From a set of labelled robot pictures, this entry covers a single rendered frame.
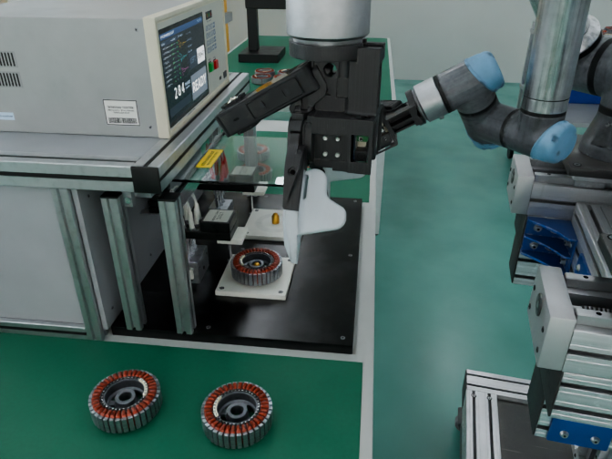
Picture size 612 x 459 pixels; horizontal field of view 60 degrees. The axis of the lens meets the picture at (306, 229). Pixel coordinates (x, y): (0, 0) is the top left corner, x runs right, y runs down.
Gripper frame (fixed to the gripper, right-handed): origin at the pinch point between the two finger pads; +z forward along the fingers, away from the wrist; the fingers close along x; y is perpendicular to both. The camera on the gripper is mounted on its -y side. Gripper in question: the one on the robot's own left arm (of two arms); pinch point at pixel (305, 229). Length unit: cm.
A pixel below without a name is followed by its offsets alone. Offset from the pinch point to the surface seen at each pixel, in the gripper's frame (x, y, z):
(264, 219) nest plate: 68, -29, 37
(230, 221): 41, -27, 23
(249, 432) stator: 1.9, -9.2, 36.9
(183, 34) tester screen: 46, -36, -12
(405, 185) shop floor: 279, -5, 115
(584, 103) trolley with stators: 303, 95, 61
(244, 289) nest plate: 37, -23, 37
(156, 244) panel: 46, -48, 35
